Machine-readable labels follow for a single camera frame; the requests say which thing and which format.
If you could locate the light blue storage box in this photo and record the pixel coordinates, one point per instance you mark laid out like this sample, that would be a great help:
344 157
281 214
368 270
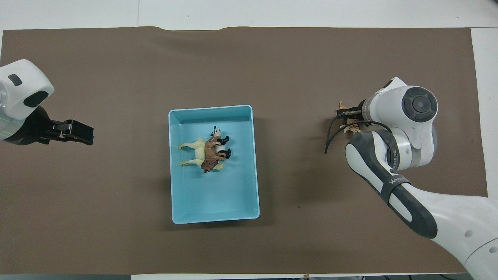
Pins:
218 194

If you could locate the cream horse toy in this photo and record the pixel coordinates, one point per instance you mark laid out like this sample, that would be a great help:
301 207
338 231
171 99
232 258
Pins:
196 149

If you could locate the brown table mat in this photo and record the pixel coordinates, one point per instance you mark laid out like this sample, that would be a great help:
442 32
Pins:
272 70

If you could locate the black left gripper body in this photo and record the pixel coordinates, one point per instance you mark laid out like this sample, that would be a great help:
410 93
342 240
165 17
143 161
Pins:
79 133

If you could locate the orange tiger toy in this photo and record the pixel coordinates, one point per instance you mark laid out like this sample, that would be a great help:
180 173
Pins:
353 127

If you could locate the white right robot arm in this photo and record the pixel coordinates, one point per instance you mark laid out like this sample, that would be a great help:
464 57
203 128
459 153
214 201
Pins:
420 132

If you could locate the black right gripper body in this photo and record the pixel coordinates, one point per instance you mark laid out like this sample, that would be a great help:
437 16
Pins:
356 113

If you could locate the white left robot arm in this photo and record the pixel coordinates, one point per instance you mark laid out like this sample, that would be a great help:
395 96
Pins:
19 93

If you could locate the brown lion toy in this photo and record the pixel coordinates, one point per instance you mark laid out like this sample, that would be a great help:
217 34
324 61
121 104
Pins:
210 159

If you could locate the black white panda toy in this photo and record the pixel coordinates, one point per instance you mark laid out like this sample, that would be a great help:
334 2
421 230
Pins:
221 140

